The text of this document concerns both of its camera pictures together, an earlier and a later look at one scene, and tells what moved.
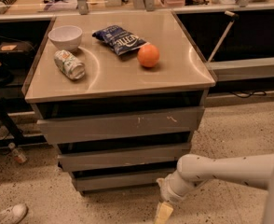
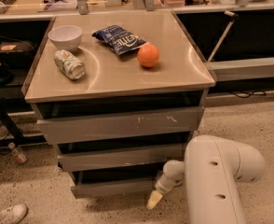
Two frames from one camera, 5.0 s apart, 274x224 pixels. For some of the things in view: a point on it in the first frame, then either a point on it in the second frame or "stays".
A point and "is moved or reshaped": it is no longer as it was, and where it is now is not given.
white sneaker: (11, 216) stays
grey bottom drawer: (116, 178) is moved or reshaped
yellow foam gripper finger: (163, 213) -> (155, 198)
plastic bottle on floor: (17, 153) stays
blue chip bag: (118, 40) stays
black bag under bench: (13, 54) stays
